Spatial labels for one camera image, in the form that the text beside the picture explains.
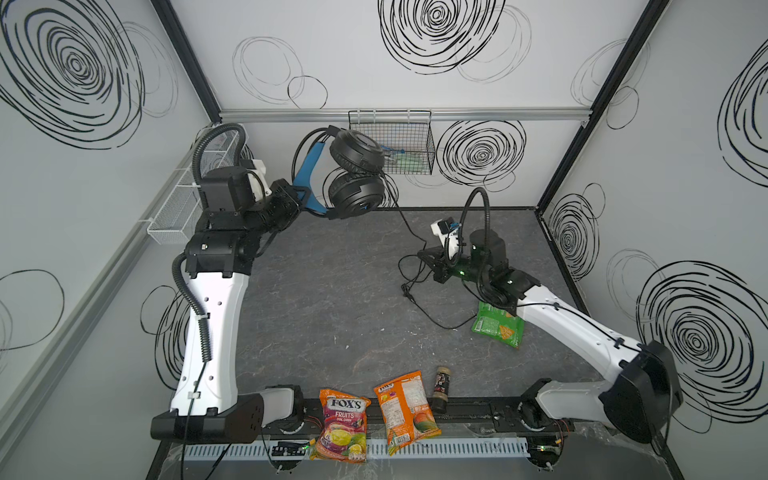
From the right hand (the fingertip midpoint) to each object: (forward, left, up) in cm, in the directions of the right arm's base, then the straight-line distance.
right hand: (416, 253), depth 75 cm
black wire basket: (+42, +2, +7) cm, 43 cm away
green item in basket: (+28, +1, +8) cm, 29 cm away
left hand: (+2, +23, +19) cm, 30 cm away
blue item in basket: (+33, +6, +8) cm, 35 cm away
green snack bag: (-8, -26, -23) cm, 35 cm away
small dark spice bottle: (-27, -6, -24) cm, 37 cm away
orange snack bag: (-31, +2, -23) cm, 39 cm away
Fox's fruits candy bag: (-36, +17, -21) cm, 45 cm away
